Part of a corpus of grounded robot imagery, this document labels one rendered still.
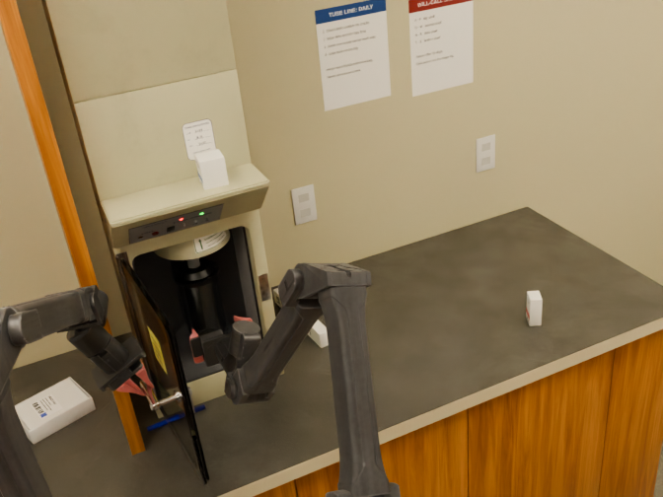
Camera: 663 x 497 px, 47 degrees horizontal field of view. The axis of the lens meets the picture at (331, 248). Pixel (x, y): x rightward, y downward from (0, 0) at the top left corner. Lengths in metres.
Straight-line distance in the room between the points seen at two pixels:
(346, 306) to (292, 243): 1.13
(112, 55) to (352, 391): 0.77
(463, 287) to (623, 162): 0.95
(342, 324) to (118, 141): 0.64
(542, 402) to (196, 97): 1.14
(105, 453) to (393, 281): 0.93
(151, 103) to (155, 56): 0.09
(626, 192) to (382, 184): 1.03
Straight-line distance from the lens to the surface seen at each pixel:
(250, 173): 1.56
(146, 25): 1.49
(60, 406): 1.93
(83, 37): 1.48
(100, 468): 1.79
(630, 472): 2.50
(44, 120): 1.41
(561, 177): 2.72
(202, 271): 1.75
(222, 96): 1.56
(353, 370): 1.11
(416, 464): 1.90
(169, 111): 1.54
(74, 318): 1.29
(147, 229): 1.52
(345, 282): 1.13
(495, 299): 2.13
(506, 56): 2.42
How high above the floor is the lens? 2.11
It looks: 29 degrees down
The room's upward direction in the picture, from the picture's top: 6 degrees counter-clockwise
